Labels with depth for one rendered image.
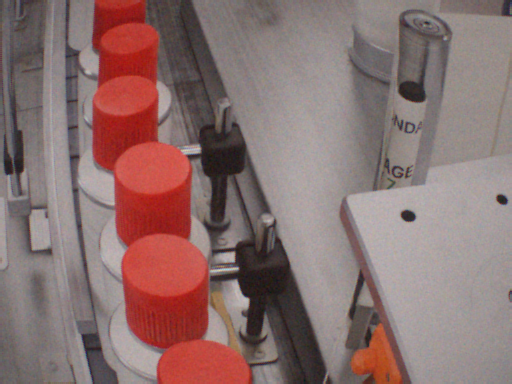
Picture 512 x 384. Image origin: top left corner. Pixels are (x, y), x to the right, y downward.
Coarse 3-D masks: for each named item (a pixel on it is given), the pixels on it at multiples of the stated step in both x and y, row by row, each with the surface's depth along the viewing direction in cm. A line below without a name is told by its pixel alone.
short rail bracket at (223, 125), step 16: (224, 112) 61; (208, 128) 64; (224, 128) 62; (208, 144) 62; (224, 144) 62; (240, 144) 62; (208, 160) 63; (224, 160) 63; (240, 160) 63; (208, 176) 64; (224, 176) 65; (224, 192) 66; (224, 208) 68
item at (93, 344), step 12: (72, 60) 76; (72, 72) 75; (72, 84) 73; (72, 96) 72; (72, 108) 71; (72, 120) 70; (72, 132) 68; (72, 144) 67; (72, 156) 66; (72, 168) 65; (72, 180) 64; (84, 252) 59; (84, 264) 58; (96, 324) 54; (84, 336) 53; (96, 336) 53; (96, 348) 53; (96, 360) 52; (96, 372) 51; (108, 372) 51
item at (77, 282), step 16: (64, 0) 70; (64, 16) 68; (64, 32) 65; (64, 48) 64; (64, 64) 62; (64, 80) 60; (64, 96) 59; (64, 112) 57; (64, 128) 56; (64, 144) 55; (64, 160) 54; (64, 176) 52; (64, 192) 51; (64, 208) 50; (64, 224) 49; (64, 240) 49; (64, 256) 48; (80, 256) 48; (80, 272) 47; (80, 288) 46; (80, 304) 45; (80, 320) 44
